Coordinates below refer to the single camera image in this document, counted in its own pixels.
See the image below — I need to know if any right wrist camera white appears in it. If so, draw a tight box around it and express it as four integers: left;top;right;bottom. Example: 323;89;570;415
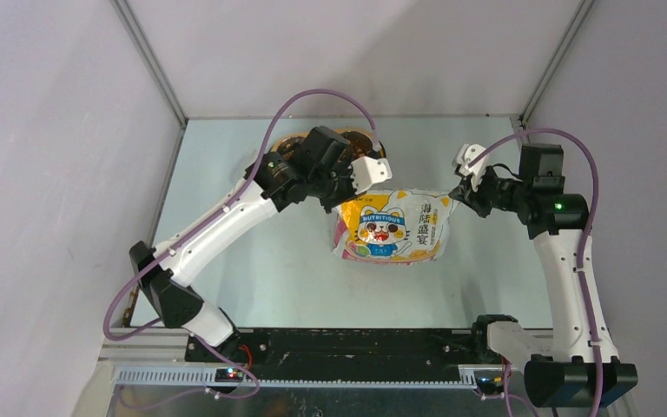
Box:
452;144;489;191

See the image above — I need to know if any grey slotted cable duct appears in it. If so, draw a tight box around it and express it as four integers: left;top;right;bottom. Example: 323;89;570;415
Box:
114;366;485;389

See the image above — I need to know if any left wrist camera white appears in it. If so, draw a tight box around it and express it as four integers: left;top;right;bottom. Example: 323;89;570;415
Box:
350;156;393;194

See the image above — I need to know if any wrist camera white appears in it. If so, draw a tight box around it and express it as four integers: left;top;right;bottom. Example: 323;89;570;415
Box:
452;144;489;191
350;156;393;194

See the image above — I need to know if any yellow double pet bowl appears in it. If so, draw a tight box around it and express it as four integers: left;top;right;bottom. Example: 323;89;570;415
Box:
270;128;386;160

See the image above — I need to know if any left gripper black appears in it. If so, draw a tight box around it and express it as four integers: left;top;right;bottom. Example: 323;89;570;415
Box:
307;154;367;213

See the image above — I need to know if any colourful pet food bag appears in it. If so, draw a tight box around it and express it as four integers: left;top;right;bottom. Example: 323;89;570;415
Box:
333;189;457;265

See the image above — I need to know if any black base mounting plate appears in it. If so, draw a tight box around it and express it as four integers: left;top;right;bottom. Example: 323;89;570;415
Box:
186;328;529;382

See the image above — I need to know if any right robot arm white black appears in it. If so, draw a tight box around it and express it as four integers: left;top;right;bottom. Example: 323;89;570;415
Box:
449;144;638;409

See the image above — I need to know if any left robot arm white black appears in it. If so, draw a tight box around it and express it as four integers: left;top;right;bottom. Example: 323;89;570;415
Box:
129;126;360;362

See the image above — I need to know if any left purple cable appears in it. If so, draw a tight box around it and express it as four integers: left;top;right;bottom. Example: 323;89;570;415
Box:
102;88;382;411

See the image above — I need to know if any clear plastic scoop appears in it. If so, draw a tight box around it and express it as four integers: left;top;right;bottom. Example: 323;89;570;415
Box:
235;149;259;178

